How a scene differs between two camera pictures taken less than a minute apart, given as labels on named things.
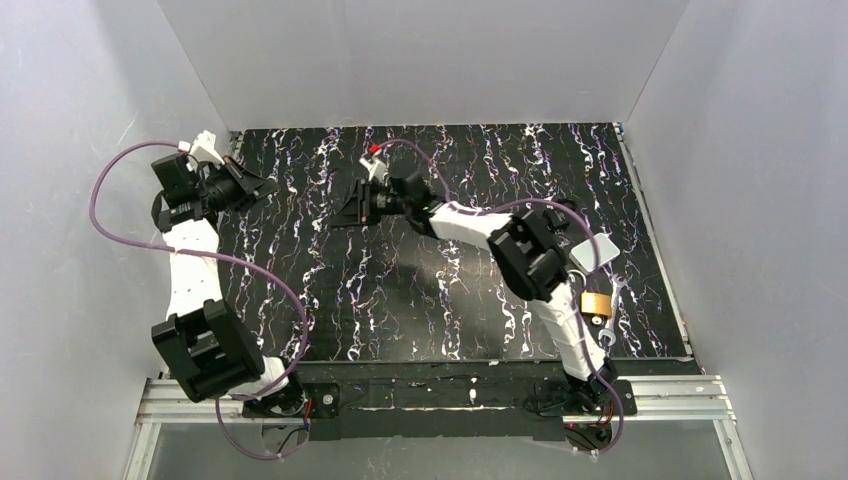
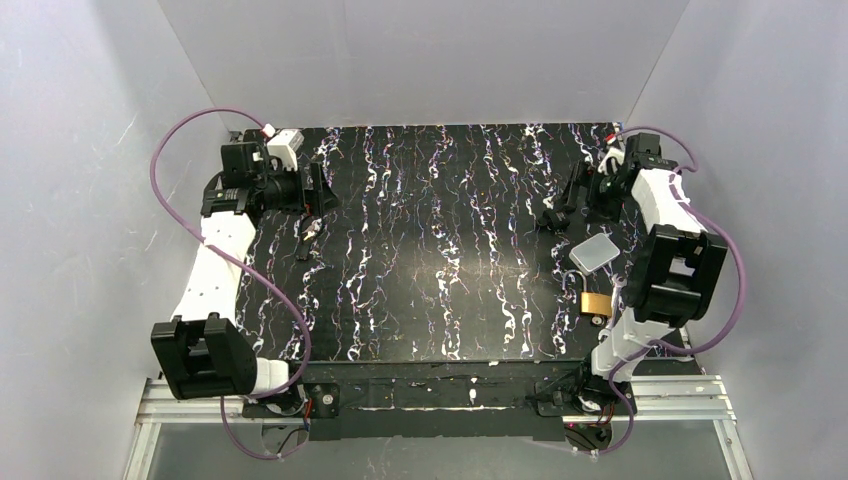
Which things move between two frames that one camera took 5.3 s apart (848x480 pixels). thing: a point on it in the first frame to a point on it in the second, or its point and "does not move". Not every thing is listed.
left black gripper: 237,183 to 313,192
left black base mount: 313,400 does not move
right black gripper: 364,203 to 577,195
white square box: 584,254 does not move
